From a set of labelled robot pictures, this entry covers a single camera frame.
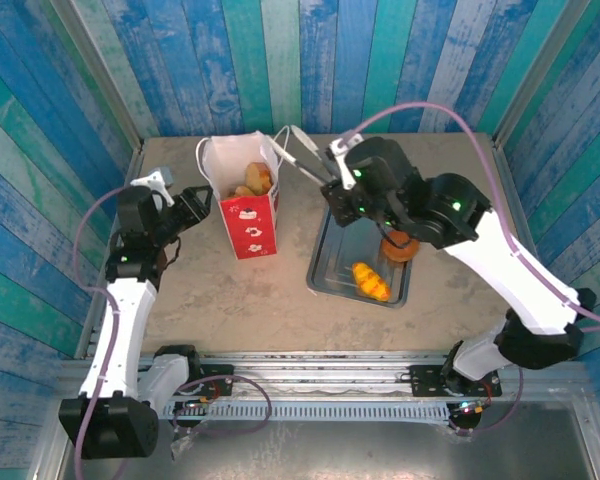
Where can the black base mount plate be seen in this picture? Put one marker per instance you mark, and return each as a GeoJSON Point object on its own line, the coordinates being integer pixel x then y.
{"type": "Point", "coordinates": [427, 381]}
{"type": "Point", "coordinates": [217, 375]}

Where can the brown round fake bun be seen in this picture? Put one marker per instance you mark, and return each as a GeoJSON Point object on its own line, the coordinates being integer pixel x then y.
{"type": "Point", "coordinates": [400, 252]}

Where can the red and white paper bag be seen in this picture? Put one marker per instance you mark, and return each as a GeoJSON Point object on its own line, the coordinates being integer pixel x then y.
{"type": "Point", "coordinates": [250, 230]}

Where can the metal baking tray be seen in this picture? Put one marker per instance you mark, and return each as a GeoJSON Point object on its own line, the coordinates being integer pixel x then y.
{"type": "Point", "coordinates": [335, 265]}

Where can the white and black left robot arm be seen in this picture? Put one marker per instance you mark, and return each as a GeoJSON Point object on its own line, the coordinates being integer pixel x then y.
{"type": "Point", "coordinates": [115, 340]}

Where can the yellow striped fake bread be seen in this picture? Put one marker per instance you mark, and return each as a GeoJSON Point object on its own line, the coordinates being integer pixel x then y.
{"type": "Point", "coordinates": [372, 282]}

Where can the large orange sugared fake bread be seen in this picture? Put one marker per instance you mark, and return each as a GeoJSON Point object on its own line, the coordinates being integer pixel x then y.
{"type": "Point", "coordinates": [242, 192]}

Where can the aluminium rail frame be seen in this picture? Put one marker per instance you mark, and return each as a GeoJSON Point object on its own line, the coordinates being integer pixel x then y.
{"type": "Point", "coordinates": [320, 372]}

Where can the aluminium corner profile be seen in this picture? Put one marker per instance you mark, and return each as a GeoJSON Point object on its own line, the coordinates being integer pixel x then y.
{"type": "Point", "coordinates": [97, 65]}
{"type": "Point", "coordinates": [540, 70]}

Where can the fake donut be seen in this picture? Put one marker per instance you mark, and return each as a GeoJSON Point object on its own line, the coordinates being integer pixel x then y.
{"type": "Point", "coordinates": [257, 177]}

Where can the metal tongs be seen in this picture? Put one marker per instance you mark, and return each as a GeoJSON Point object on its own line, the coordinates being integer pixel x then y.
{"type": "Point", "coordinates": [300, 165]}

